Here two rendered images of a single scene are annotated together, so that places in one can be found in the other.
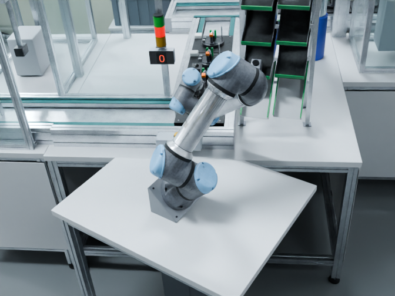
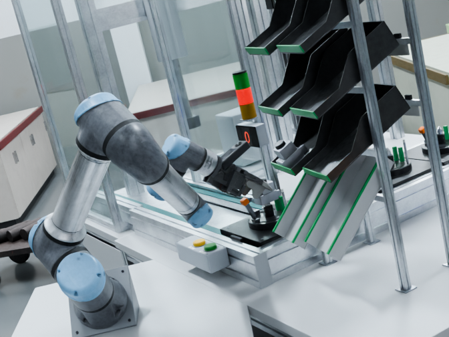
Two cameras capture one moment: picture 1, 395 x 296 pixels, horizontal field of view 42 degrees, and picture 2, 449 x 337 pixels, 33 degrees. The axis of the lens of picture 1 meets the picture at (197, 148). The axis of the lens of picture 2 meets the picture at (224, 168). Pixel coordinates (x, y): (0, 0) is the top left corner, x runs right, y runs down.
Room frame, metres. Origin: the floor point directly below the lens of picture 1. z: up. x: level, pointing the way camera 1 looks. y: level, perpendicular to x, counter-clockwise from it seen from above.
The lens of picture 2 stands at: (0.76, -1.80, 1.73)
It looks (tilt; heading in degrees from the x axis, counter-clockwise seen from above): 14 degrees down; 54
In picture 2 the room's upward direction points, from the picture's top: 13 degrees counter-clockwise
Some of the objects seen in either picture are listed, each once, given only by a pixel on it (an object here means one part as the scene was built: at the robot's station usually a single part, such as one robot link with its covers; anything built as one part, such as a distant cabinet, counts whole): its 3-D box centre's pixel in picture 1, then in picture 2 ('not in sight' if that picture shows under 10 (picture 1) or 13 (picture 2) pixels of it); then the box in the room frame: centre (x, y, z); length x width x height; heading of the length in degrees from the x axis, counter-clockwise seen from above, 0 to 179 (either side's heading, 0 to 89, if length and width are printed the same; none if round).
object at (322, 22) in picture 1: (312, 35); not in sight; (2.86, -0.74, 1.00); 0.16 x 0.16 x 0.27
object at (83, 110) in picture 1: (143, 115); (232, 221); (2.21, 0.26, 0.91); 0.84 x 0.28 x 0.10; 82
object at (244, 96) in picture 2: (160, 30); (244, 95); (2.29, 0.14, 1.34); 0.05 x 0.05 x 0.05
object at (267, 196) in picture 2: not in sight; (266, 189); (2.16, -0.03, 1.07); 0.08 x 0.04 x 0.07; 172
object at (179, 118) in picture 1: (201, 110); (271, 224); (2.15, -0.03, 0.96); 0.24 x 0.24 x 0.02; 82
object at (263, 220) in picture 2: not in sight; (270, 218); (2.15, -0.03, 0.98); 0.14 x 0.14 x 0.02
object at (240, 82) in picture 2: (158, 20); (241, 80); (2.29, 0.14, 1.39); 0.05 x 0.05 x 0.05
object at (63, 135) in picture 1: (141, 135); (192, 239); (2.04, 0.26, 0.91); 0.89 x 0.06 x 0.11; 82
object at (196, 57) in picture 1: (208, 55); (389, 158); (2.64, -0.10, 1.01); 0.24 x 0.24 x 0.13; 82
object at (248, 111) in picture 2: (160, 40); (248, 110); (2.29, 0.14, 1.29); 0.05 x 0.05 x 0.05
